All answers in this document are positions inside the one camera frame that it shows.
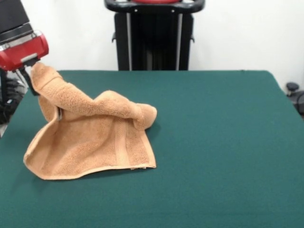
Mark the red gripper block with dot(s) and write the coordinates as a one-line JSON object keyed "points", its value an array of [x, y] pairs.
{"points": [[23, 52]]}

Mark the tan terry towel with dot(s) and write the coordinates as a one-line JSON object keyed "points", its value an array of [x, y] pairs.
{"points": [[83, 142]]}

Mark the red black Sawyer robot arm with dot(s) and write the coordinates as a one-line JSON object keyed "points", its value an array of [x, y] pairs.
{"points": [[12, 16]]}

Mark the dark green table cloth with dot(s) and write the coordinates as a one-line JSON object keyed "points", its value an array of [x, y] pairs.
{"points": [[213, 166]]}

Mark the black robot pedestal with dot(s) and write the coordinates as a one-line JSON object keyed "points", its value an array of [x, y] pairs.
{"points": [[154, 42]]}

